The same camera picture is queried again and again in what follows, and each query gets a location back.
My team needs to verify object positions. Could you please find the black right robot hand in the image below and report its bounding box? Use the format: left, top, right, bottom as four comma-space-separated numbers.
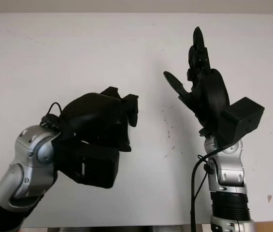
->
163, 26, 230, 136

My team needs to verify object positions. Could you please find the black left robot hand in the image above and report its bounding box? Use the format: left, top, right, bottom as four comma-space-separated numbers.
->
58, 86, 139, 146

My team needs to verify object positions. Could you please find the black RealSense box lid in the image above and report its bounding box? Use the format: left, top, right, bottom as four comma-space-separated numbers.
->
116, 120, 132, 153

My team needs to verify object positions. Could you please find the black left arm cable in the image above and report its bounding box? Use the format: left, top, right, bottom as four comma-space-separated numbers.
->
41, 102, 63, 127

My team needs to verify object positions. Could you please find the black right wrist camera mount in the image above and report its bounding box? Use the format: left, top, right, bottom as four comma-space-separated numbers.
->
219, 97, 265, 148

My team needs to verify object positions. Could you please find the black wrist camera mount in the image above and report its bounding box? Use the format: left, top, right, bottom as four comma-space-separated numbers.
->
219, 97, 265, 148
53, 141, 120, 189

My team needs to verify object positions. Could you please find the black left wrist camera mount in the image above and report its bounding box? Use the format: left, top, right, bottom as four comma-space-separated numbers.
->
53, 141, 120, 189

